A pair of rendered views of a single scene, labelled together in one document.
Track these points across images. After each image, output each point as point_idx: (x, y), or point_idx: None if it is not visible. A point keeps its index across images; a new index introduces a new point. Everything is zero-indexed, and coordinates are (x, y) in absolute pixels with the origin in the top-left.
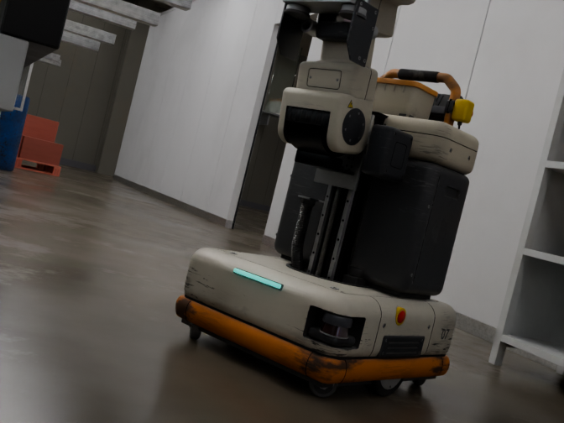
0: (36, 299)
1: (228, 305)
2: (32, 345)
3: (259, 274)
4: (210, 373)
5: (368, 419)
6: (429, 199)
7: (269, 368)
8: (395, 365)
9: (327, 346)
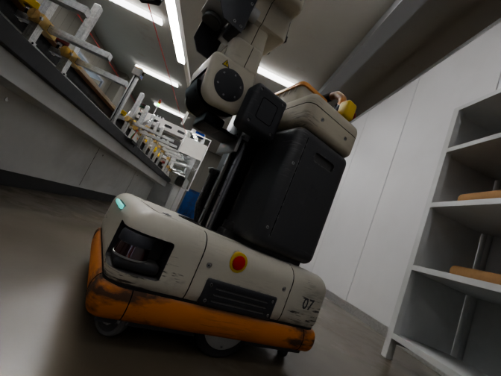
0: (20, 215)
1: (103, 230)
2: None
3: (124, 201)
4: (6, 276)
5: None
6: (294, 156)
7: None
8: (227, 321)
9: (109, 265)
